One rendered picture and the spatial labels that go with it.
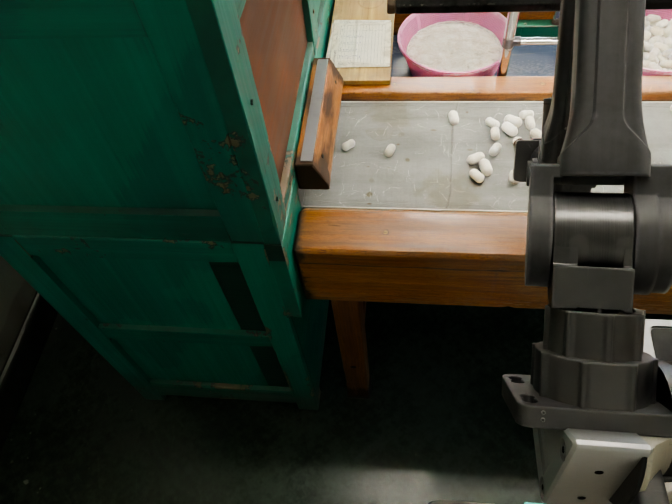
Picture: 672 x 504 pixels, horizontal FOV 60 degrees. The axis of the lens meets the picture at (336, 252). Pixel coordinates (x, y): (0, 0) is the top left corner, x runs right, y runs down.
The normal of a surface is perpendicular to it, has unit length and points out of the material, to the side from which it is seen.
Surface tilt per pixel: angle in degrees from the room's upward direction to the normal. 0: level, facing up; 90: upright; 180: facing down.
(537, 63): 0
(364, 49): 0
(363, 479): 0
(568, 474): 82
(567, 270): 38
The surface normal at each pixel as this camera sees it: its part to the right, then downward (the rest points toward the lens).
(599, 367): -0.32, 0.04
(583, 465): -0.11, 0.74
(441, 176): -0.08, -0.56
